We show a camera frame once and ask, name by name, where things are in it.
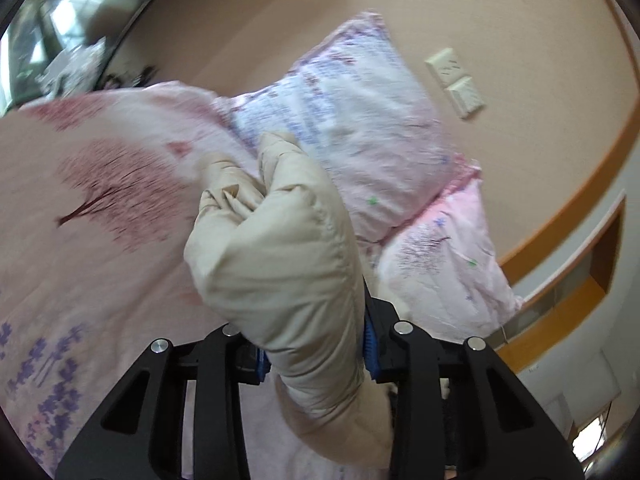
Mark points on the white wall switch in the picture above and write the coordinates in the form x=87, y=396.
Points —
x=466, y=97

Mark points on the pink pillow with tree print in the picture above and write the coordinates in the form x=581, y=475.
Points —
x=450, y=270

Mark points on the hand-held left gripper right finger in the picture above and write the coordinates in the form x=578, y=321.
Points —
x=370, y=352

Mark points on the pink pillow with lavender print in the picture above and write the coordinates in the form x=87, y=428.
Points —
x=350, y=110

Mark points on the window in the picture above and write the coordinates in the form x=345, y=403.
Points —
x=65, y=5

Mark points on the pink floral bed cover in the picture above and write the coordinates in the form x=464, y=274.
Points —
x=100, y=260

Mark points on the white wall socket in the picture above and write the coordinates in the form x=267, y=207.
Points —
x=446, y=66

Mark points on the cream quilted puffer jacket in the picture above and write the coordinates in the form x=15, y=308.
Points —
x=280, y=260

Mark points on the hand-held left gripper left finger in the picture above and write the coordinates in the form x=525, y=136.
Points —
x=261, y=366

